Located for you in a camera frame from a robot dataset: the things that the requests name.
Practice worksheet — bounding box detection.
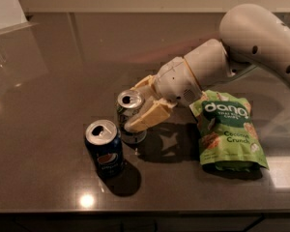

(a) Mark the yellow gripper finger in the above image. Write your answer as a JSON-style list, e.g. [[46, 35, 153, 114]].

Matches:
[[124, 98, 177, 132], [131, 75, 156, 96]]

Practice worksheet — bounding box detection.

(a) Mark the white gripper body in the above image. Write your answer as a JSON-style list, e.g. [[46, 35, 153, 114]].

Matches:
[[154, 57, 202, 106]]

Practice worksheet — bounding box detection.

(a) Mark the green white 7up can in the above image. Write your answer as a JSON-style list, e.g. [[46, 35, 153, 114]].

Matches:
[[116, 90, 147, 144]]

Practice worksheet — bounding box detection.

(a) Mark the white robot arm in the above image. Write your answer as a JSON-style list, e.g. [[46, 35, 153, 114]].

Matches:
[[125, 4, 290, 132]]

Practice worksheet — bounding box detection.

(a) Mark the blue pepsi can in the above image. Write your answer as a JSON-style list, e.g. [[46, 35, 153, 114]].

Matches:
[[84, 120, 124, 178]]

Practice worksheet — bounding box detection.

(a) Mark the green dang chips bag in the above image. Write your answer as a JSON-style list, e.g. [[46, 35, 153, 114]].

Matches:
[[189, 90, 269, 172]]

